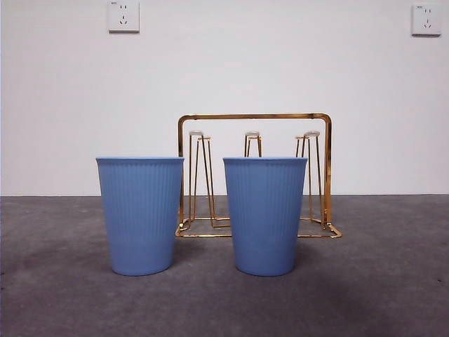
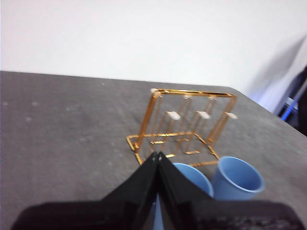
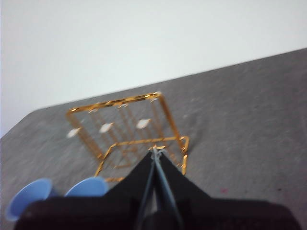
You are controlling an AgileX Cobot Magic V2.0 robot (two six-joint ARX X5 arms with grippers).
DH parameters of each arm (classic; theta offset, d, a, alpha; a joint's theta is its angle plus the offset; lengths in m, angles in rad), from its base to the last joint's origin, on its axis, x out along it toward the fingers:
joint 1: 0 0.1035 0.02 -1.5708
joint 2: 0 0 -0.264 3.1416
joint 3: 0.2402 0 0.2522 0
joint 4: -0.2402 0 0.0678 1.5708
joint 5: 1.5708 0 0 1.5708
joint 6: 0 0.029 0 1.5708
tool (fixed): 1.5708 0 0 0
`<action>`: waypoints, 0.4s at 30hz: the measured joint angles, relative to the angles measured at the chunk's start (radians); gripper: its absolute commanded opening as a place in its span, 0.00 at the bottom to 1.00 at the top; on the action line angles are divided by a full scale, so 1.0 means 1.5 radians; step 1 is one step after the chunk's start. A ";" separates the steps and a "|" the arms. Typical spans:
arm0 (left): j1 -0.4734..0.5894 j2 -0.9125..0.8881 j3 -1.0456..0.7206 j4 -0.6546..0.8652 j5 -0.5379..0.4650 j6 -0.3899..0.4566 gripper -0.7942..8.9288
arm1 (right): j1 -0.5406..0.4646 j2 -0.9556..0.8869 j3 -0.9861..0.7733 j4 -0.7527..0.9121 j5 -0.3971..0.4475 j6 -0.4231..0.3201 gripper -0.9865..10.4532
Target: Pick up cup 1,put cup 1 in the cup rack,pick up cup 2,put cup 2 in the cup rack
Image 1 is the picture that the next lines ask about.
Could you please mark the blue ribbed plastic cup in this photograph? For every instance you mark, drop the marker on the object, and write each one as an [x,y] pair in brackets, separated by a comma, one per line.
[264,217]
[140,217]

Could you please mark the white wall socket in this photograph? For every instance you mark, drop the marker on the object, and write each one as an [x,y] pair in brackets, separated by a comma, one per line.
[123,17]
[426,20]

